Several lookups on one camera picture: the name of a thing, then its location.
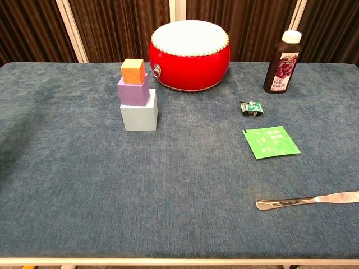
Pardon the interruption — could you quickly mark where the flat green sachet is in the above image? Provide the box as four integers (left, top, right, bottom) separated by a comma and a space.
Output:
242, 125, 301, 161

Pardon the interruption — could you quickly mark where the dark grape juice bottle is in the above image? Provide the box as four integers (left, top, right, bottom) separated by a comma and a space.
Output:
263, 30, 303, 94

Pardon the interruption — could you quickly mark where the small crumpled green wrapper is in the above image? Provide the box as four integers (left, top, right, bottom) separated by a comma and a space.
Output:
238, 100, 265, 118

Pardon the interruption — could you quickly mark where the red drum white skin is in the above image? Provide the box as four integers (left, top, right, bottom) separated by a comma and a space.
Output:
148, 20, 232, 92

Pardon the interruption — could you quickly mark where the white partition post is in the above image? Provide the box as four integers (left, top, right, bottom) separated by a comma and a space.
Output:
288, 0, 309, 33
55, 0, 89, 63
168, 0, 188, 25

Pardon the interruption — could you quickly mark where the dark brown curtain panel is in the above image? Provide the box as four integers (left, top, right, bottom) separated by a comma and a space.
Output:
0, 0, 79, 66
68, 0, 171, 63
186, 0, 298, 63
296, 0, 359, 64

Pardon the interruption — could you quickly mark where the blue fabric table mat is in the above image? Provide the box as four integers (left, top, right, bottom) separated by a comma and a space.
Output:
0, 62, 359, 260

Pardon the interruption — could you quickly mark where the large light blue cube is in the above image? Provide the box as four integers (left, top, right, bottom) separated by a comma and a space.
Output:
119, 88, 159, 132

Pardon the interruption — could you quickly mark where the purple cube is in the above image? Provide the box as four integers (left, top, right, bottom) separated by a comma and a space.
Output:
117, 73, 150, 108

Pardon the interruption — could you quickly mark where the silver butter knife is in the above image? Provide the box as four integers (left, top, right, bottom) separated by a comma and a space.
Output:
255, 191, 359, 211

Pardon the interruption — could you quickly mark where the small orange yellow cube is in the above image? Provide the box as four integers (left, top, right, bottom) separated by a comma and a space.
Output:
120, 58, 146, 86

